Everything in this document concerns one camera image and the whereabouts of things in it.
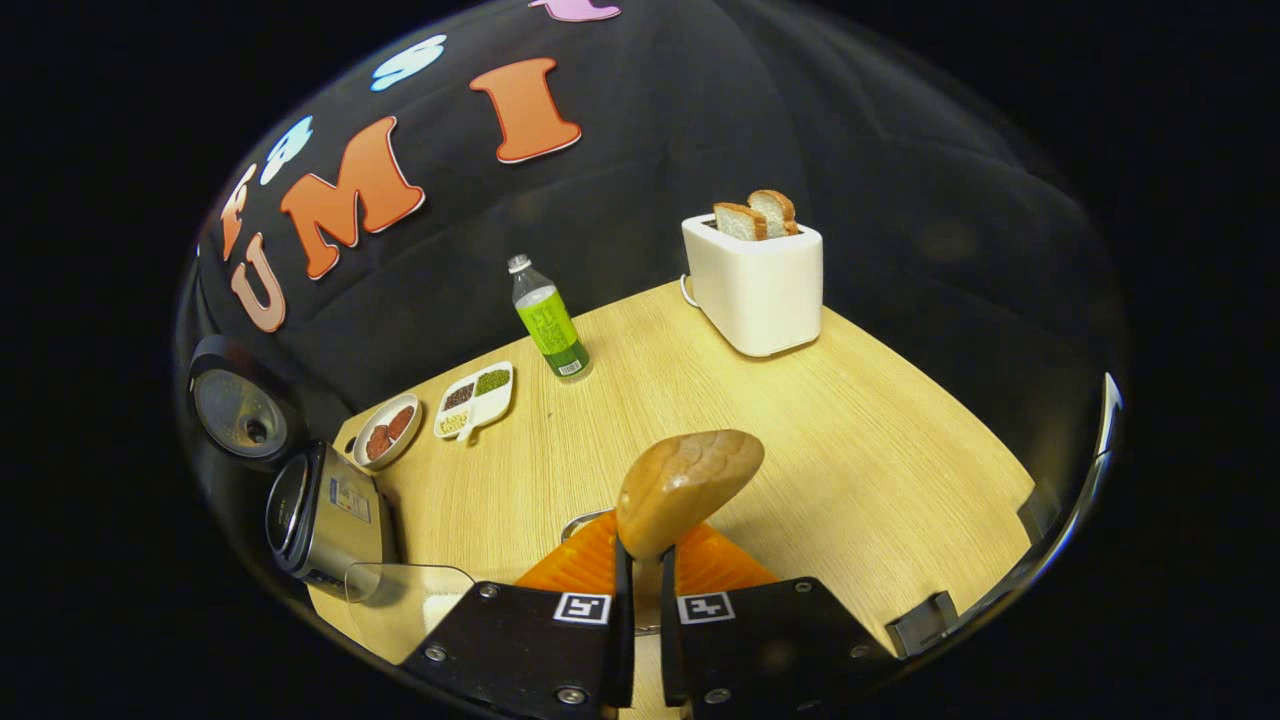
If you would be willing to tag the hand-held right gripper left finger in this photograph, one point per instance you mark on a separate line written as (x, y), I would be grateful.
(520, 650)

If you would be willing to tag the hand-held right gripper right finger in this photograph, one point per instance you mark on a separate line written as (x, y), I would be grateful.
(770, 650)

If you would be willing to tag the wooden spoon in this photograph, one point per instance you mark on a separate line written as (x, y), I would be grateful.
(685, 485)

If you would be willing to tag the dark grey rice cooker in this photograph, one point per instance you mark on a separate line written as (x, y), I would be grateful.
(330, 520)

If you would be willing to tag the white divided grain dish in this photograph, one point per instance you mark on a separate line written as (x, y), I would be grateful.
(480, 400)

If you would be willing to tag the round white plate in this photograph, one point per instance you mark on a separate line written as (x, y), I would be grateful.
(385, 435)

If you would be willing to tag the green drink bottle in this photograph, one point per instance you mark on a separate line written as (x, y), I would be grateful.
(550, 325)

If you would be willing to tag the white toaster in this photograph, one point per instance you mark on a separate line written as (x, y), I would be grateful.
(760, 290)

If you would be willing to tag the bread slice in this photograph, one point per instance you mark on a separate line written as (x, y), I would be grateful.
(738, 223)
(775, 210)

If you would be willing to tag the black backdrop cloth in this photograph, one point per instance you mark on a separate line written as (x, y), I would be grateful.
(800, 100)

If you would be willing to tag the grey metal bracket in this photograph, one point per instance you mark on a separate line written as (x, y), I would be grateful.
(925, 622)
(1040, 515)

